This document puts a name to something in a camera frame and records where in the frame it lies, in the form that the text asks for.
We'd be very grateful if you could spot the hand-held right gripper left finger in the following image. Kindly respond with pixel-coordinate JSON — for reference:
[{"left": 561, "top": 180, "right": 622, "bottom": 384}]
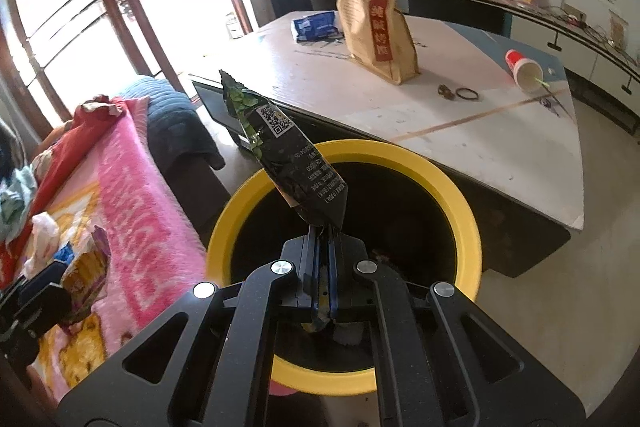
[{"left": 55, "top": 227, "right": 328, "bottom": 427}]

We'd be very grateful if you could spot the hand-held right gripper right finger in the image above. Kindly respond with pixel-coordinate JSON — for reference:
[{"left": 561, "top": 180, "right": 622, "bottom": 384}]
[{"left": 327, "top": 229, "right": 587, "bottom": 427}]

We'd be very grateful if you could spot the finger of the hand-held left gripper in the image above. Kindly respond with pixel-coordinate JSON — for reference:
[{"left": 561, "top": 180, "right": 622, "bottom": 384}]
[{"left": 22, "top": 261, "right": 68, "bottom": 289}]

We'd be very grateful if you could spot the yellow purple snack packet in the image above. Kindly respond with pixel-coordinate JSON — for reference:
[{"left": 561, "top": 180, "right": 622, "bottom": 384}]
[{"left": 60, "top": 224, "right": 112, "bottom": 325}]

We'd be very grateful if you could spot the black snack packet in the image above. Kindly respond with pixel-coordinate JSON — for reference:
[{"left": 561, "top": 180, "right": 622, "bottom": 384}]
[{"left": 219, "top": 69, "right": 348, "bottom": 228}]

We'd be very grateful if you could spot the yellow rimmed black trash bin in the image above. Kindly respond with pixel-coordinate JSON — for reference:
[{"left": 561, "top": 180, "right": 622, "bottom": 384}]
[{"left": 206, "top": 140, "right": 483, "bottom": 395}]

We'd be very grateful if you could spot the white plastic bag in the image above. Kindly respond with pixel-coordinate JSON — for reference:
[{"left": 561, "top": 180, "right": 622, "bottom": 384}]
[{"left": 24, "top": 212, "right": 63, "bottom": 278}]

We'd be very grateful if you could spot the light blue cloth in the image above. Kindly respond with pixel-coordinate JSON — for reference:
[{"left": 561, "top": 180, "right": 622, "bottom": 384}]
[{"left": 0, "top": 164, "right": 38, "bottom": 243}]

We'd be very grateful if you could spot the pink printed blanket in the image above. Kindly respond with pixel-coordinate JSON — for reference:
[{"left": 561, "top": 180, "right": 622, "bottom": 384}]
[{"left": 0, "top": 99, "right": 211, "bottom": 400}]

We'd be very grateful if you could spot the red cloth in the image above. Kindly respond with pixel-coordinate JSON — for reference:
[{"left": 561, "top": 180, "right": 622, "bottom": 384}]
[{"left": 0, "top": 96, "right": 128, "bottom": 278}]

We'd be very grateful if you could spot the white topped coffee table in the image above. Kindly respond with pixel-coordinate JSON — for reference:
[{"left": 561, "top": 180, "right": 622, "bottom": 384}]
[{"left": 192, "top": 11, "right": 586, "bottom": 278}]

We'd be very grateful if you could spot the dark blue quilted cushion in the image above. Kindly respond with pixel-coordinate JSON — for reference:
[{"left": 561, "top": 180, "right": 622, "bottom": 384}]
[{"left": 112, "top": 77, "right": 226, "bottom": 172}]

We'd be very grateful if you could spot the brown paper bag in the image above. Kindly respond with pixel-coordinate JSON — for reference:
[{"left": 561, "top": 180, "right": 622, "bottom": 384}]
[{"left": 336, "top": 0, "right": 420, "bottom": 85}]

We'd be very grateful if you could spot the red paper cup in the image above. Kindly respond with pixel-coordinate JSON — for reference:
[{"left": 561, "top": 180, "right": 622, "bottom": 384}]
[{"left": 504, "top": 49, "right": 545, "bottom": 94}]

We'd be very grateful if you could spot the long media cabinet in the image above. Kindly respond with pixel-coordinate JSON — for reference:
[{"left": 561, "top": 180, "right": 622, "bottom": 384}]
[{"left": 407, "top": 0, "right": 640, "bottom": 138}]

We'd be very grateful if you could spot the brown wooden window frame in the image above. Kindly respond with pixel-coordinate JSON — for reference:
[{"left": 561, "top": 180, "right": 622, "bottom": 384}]
[{"left": 0, "top": 0, "right": 251, "bottom": 128}]

